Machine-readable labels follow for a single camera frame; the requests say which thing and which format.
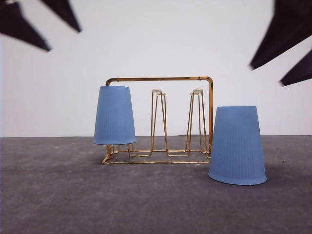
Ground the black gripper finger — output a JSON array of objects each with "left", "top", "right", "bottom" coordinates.
[
  {"left": 279, "top": 50, "right": 312, "bottom": 87},
  {"left": 0, "top": 1, "right": 52, "bottom": 52},
  {"left": 42, "top": 0, "right": 82, "bottom": 32},
  {"left": 250, "top": 0, "right": 312, "bottom": 70}
]

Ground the blue ribbed plastic cup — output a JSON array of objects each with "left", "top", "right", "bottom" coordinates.
[{"left": 94, "top": 85, "right": 136, "bottom": 145}]

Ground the gold wire cup rack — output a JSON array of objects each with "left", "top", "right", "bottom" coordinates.
[{"left": 101, "top": 76, "right": 214, "bottom": 164}]

